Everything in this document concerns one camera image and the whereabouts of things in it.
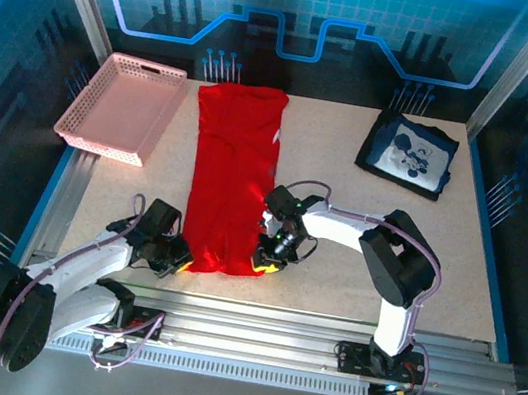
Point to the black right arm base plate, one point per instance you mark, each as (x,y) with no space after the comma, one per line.
(353,359)

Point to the navy printed folded t-shirt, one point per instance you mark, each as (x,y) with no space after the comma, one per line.
(408,156)

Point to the pink perforated plastic basket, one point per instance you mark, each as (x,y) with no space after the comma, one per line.
(117,102)

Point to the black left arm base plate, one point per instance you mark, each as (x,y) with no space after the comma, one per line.
(144,324)

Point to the red t-shirt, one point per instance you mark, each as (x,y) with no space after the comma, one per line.
(234,162)

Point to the aluminium side rail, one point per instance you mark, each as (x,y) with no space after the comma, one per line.
(61,209)

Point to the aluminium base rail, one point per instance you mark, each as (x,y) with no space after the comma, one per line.
(247,329)

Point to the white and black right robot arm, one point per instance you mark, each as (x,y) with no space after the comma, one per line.
(339,230)

